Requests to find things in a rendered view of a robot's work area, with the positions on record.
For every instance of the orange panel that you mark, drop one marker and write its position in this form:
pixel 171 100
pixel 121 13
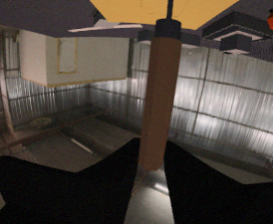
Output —
pixel 191 13

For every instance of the brown-handled awl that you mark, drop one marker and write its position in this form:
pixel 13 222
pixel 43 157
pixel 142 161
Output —
pixel 164 57

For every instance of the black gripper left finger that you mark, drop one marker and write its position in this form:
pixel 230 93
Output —
pixel 99 194

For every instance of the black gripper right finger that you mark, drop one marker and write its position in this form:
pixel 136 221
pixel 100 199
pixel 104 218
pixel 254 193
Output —
pixel 201 195

